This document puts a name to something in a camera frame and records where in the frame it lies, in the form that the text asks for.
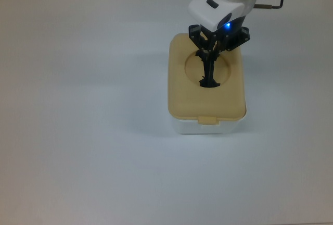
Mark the white plastic tool case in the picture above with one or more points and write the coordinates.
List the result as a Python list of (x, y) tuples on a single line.
[(187, 128)]

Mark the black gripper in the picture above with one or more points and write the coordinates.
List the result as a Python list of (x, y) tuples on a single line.
[(223, 38)]

